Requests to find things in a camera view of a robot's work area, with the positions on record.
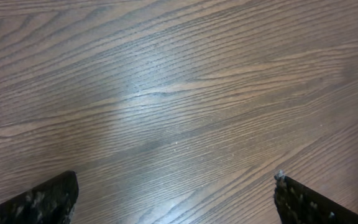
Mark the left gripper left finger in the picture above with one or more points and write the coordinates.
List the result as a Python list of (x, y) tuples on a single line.
[(51, 202)]

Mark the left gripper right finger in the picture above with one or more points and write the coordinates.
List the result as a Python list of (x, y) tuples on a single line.
[(298, 204)]

